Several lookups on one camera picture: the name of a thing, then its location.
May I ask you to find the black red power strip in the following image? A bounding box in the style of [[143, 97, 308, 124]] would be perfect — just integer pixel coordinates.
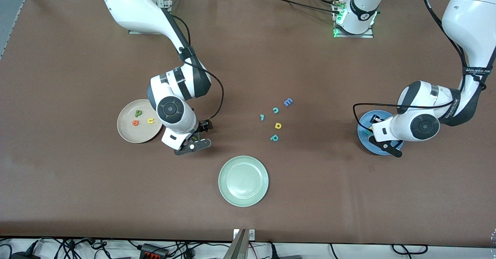
[[139, 243, 169, 259]]

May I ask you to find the brown table mat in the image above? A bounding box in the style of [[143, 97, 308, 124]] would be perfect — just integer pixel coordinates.
[[0, 0, 496, 248]]

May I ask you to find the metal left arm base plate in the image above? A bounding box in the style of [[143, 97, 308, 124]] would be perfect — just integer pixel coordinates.
[[332, 0, 375, 39]]

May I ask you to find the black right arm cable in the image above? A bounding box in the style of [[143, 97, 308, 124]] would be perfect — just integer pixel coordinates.
[[170, 14, 225, 121]]

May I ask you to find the blue plate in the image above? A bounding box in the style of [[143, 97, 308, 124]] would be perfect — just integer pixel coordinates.
[[357, 111, 405, 156]]

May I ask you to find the pale green plate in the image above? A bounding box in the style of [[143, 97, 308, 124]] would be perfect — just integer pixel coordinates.
[[218, 155, 269, 207]]

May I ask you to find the beige brown plate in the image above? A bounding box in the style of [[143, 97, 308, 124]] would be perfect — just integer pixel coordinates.
[[117, 99, 164, 144]]

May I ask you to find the long black cable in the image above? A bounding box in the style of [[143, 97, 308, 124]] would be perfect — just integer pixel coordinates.
[[254, 0, 343, 15]]

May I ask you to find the grey metal post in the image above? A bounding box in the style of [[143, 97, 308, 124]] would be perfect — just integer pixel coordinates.
[[224, 229, 248, 259]]

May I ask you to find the looped black cable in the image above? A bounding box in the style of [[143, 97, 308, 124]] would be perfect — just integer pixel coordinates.
[[391, 244, 429, 256]]

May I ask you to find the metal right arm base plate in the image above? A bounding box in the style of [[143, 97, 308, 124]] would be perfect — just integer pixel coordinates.
[[128, 0, 174, 35]]

